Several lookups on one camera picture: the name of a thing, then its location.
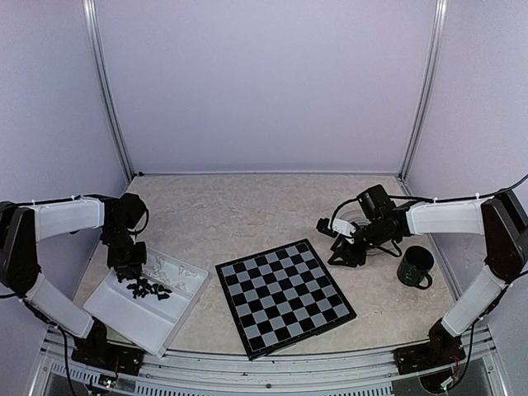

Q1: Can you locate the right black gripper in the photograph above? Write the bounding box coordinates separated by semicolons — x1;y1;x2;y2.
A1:
328;218;394;267

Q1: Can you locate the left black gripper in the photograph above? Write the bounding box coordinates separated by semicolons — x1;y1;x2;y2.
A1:
102;225;146;276

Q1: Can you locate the white plastic tray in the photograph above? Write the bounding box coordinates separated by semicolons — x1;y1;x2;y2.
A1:
83;248;210;358

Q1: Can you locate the black white chessboard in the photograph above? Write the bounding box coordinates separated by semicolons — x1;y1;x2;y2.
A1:
215;238;356;361

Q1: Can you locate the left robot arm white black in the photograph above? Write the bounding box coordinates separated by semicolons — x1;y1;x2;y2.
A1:
1;193;149;375

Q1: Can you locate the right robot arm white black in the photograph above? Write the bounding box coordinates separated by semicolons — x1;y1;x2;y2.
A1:
316;185;527;375

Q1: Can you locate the pile of white chess pieces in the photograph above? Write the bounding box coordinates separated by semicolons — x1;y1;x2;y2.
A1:
143;253;198;291

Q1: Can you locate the pile of black chess pieces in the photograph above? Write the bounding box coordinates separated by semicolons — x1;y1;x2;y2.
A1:
116;273;172;300

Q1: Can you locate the grey spiral collapsible bowl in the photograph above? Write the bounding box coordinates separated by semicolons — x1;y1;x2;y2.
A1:
334;209;382;257

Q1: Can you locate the dark green mug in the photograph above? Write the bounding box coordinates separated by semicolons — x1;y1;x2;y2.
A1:
397;245;434;290

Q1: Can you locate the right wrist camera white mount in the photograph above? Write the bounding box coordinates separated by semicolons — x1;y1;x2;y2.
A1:
316;218;357;238

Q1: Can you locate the aluminium front frame rail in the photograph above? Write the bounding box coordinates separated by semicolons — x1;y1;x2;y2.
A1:
36;325;508;396

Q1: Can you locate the left aluminium corner post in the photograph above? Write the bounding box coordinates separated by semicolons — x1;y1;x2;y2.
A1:
82;0;134;182

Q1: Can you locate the aluminium corner post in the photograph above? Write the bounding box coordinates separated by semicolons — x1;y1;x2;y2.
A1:
398;0;448;183
82;0;134;182

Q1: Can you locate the right aluminium corner post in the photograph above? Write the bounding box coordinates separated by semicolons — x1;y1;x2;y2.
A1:
398;0;448;183

